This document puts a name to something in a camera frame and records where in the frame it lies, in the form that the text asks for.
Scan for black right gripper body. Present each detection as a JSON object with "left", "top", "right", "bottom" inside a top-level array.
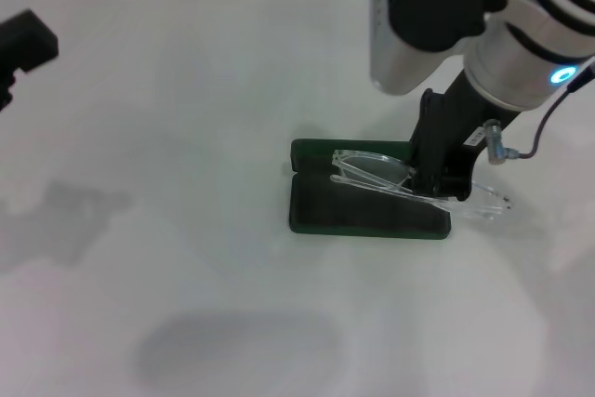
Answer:
[{"left": 407, "top": 69, "right": 518, "bottom": 204}]

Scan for right arm gripper cable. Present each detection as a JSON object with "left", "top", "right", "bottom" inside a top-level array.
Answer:
[{"left": 483, "top": 56, "right": 595, "bottom": 165}]

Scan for clear plastic glasses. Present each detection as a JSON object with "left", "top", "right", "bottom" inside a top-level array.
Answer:
[{"left": 328, "top": 149, "right": 515, "bottom": 222}]

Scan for green glasses case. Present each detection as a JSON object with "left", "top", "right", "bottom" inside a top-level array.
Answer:
[{"left": 287, "top": 138, "right": 453, "bottom": 241}]

